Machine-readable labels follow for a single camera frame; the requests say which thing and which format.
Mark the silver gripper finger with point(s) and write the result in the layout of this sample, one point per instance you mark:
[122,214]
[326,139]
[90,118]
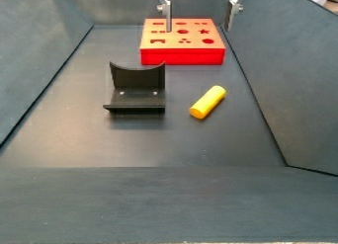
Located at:
[165,8]
[234,8]

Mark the yellow oval peg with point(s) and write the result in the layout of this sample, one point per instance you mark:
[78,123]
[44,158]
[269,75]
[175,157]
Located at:
[206,103]

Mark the black curved fixture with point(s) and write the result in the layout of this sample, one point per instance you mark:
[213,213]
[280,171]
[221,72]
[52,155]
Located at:
[139,89]

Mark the red shape sorter block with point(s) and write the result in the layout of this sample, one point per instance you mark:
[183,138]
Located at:
[191,44]

